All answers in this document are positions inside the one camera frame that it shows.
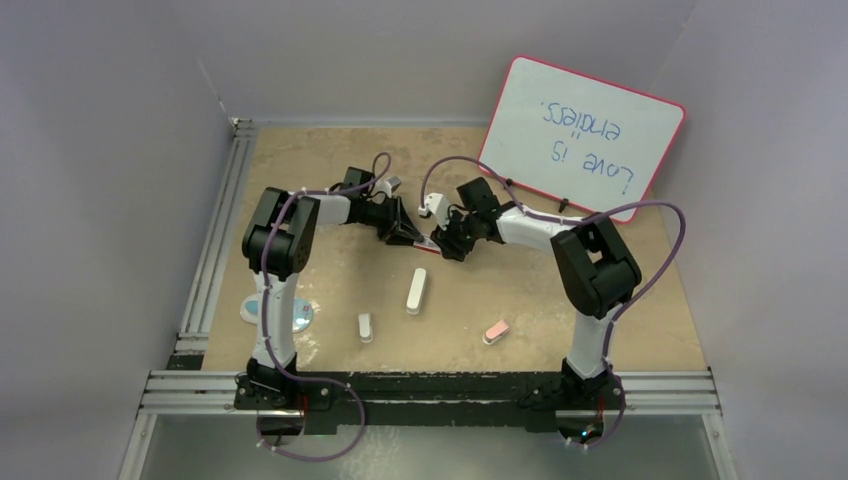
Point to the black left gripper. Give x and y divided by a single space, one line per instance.
395 214

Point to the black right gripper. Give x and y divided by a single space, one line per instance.
451 247

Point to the red white staple box sleeve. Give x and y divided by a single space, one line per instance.
428 245

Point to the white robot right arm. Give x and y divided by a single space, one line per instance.
598 272

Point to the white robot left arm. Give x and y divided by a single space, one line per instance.
277 245

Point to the long white stapler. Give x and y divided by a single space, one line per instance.
416 291

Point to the blue hair clip package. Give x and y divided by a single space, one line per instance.
302 312

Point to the pink framed whiteboard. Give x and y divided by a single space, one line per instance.
570 136

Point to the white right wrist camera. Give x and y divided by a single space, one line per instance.
435 206

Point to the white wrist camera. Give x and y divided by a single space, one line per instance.
435 206
387 186

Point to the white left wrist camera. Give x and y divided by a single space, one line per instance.
387 186

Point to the aluminium frame rails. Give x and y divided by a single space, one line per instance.
186 427

